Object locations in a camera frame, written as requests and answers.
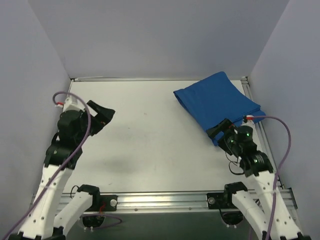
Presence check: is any blue surgical cloth wrap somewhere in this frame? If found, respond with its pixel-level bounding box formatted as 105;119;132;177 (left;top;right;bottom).
173;71;265;132

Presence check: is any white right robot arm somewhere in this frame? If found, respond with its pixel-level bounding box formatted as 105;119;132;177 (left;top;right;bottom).
206;115;310;240

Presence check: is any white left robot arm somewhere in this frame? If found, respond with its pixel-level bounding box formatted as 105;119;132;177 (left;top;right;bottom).
8;98;115;240

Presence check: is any aluminium right side rail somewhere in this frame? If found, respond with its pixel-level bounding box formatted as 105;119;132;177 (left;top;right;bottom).
240;76;287;190

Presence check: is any aluminium rail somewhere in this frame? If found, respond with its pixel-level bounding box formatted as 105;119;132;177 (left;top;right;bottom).
27;187;298;215
240;76;287;190

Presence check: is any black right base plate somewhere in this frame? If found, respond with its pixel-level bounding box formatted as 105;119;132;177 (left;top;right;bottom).
206;192;229;210

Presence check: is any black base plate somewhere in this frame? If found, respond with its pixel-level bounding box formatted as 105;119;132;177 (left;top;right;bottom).
206;192;229;210
97;194;118;213

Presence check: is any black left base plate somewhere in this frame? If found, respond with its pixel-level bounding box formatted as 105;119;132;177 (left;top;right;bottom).
97;194;118;213

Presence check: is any aluminium front rail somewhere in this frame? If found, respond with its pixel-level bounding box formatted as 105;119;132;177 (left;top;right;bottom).
27;187;298;215

